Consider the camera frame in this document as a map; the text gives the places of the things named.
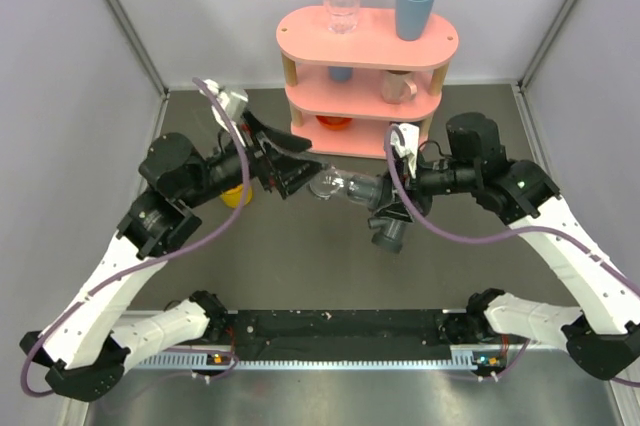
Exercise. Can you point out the tall blue plastic cup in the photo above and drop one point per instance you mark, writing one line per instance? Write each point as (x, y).
(411, 18)

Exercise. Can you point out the yellow cup on table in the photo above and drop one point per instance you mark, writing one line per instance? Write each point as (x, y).
(232, 198)

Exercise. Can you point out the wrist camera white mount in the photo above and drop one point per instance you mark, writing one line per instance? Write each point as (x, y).
(405, 140)
(232, 100)

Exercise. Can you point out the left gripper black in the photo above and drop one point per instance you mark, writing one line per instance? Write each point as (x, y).
(281, 164)

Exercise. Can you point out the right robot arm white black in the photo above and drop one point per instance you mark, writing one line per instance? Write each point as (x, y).
(600, 333)

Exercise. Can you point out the clear drinking glass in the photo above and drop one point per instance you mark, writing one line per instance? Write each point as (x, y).
(343, 15)

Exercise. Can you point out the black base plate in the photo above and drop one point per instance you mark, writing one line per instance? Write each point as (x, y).
(353, 335)

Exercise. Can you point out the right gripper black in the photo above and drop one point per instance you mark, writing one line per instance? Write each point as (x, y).
(395, 204)

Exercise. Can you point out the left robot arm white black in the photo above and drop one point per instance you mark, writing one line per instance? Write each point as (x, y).
(84, 351)

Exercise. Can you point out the pink three-tier shelf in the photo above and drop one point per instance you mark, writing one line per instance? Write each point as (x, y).
(308, 48)

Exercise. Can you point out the grey pvc tee fitting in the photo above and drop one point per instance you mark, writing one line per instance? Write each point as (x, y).
(388, 233)

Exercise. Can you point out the small blue cup middle shelf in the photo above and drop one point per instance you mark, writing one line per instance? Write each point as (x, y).
(340, 74)

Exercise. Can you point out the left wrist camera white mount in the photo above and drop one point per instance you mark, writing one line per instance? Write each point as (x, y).
(232, 100)

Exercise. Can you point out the grey slotted cable duct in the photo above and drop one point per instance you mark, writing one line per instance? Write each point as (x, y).
(457, 360)

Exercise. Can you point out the orange bowl bottom shelf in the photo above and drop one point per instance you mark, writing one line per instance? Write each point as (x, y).
(334, 123)

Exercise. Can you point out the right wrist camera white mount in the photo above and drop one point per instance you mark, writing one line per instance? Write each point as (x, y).
(405, 140)

